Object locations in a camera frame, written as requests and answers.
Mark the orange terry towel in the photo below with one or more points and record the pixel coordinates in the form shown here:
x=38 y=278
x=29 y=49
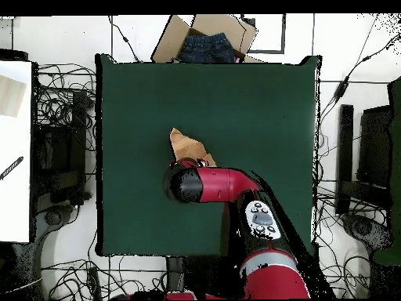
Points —
x=186 y=145

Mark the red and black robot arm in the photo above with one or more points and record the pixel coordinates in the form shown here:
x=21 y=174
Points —
x=219 y=185

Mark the dark green tablecloth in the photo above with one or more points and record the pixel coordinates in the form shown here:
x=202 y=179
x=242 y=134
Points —
x=250 y=125

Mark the blue denim jeans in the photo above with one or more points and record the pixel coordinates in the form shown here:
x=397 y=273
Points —
x=206 y=48

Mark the open cardboard box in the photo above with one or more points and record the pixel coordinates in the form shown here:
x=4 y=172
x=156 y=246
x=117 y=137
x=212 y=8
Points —
x=170 y=40

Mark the black equipment stand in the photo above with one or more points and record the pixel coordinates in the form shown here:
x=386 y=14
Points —
x=78 y=125
x=346 y=141

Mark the grey chair base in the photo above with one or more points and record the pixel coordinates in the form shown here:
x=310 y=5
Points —
x=363 y=227
x=53 y=218

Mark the black power strip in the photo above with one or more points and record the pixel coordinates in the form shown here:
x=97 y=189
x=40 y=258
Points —
x=94 y=282

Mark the black ribbed strip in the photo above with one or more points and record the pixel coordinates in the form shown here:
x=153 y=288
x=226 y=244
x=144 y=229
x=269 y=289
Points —
x=12 y=167

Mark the white side table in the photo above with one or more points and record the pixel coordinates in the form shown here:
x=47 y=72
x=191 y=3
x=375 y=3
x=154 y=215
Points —
x=15 y=203

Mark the beige paper sheet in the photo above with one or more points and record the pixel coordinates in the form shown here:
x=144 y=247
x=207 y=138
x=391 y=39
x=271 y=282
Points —
x=11 y=97

